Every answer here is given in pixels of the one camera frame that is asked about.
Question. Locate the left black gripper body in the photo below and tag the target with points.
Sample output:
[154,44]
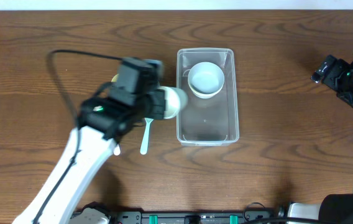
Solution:
[153,107]

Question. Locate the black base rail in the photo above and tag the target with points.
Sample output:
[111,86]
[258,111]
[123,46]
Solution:
[91,215]

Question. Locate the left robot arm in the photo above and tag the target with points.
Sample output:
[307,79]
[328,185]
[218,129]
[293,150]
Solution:
[87,149]

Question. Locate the pale green plastic spoon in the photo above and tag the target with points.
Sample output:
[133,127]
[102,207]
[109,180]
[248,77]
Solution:
[146,137]

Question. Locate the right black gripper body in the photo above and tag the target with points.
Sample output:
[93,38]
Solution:
[349,84]

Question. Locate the yellow plastic cup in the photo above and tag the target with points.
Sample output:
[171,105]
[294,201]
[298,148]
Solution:
[114,79]

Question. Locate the yellow plastic bowl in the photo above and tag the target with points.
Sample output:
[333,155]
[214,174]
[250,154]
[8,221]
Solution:
[193,90]

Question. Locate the white plastic fork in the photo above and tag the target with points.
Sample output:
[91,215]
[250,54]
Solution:
[117,150]

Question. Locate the white plastic bowl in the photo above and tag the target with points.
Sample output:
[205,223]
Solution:
[204,96]

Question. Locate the grey plastic bowl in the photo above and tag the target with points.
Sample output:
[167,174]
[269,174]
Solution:
[206,77]

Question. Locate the white plastic cup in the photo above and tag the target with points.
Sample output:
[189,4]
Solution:
[176,101]

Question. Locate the clear plastic container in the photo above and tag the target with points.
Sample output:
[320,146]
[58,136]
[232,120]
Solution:
[213,121]

